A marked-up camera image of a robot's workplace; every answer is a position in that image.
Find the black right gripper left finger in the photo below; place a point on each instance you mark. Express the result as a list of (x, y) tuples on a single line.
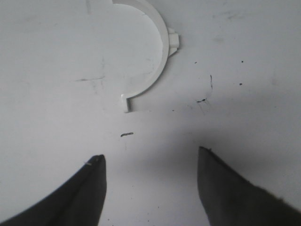
[(77, 202)]

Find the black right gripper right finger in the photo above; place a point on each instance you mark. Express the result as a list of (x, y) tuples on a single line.
[(231, 200)]

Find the white half-ring pipe clamp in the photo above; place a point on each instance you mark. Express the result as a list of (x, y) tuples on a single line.
[(170, 41)]

